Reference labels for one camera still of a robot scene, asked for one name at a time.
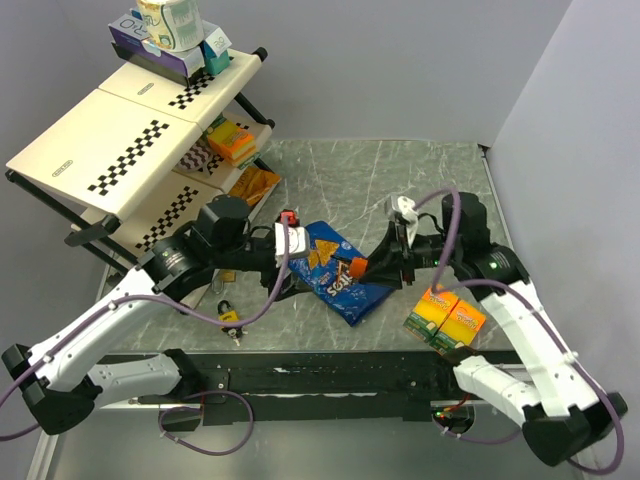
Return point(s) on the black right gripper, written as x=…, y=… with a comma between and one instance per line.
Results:
x=391, y=256

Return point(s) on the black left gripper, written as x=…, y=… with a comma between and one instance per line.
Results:
x=293, y=285

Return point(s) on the orange padlock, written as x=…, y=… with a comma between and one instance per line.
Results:
x=355, y=269

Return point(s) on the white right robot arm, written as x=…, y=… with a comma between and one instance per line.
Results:
x=562, y=411

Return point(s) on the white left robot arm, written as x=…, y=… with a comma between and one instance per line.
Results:
x=62, y=380

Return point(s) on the blue Doritos chip bag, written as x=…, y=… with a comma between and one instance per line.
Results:
x=351, y=301

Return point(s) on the left yellow sponge pack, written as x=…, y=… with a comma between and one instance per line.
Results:
x=429, y=314

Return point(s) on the yellow sponge pack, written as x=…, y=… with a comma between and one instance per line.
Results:
x=429, y=314
x=459, y=329

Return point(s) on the brass padlock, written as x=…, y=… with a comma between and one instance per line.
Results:
x=221, y=279

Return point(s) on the yellow padlock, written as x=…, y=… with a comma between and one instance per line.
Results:
x=226, y=314

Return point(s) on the yellow padlock keys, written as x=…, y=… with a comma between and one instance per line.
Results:
x=235, y=334

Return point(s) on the right yellow sponge pack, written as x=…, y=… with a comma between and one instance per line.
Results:
x=459, y=329

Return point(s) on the orange snack bag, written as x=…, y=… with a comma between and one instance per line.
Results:
x=254, y=184

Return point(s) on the orange sponge pack on shelf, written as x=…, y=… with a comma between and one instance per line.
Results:
x=235, y=145

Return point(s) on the purple zigzag cloth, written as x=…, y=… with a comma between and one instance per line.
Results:
x=196, y=157

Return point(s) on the beige checkered shelf rack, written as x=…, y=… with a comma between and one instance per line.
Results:
x=109, y=166

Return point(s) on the teal small box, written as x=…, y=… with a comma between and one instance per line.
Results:
x=214, y=47

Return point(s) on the purple tissue box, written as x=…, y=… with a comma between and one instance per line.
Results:
x=132, y=43

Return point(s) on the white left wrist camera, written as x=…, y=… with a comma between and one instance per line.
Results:
x=290, y=237

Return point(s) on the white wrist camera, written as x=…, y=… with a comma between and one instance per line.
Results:
x=290, y=237
x=401, y=209

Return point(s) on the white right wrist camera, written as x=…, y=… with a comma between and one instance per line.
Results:
x=401, y=209

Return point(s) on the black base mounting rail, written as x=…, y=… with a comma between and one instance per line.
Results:
x=282, y=386

